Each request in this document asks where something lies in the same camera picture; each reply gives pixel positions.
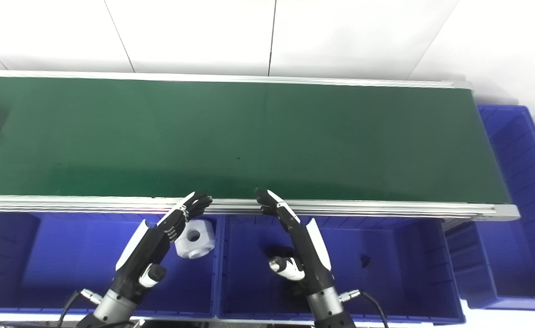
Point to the blue plastic bin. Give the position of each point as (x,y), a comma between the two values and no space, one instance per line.
(408,273)
(44,264)
(522,182)

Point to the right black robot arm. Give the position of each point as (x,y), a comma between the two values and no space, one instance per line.
(326,305)

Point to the small black piece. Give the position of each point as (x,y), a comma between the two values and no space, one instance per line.
(365,261)

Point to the white plastic part with hole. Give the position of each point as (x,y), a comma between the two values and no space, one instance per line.
(203,243)

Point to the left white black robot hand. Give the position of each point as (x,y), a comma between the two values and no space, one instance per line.
(140,255)

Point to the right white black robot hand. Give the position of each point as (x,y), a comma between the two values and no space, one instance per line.
(310,259)

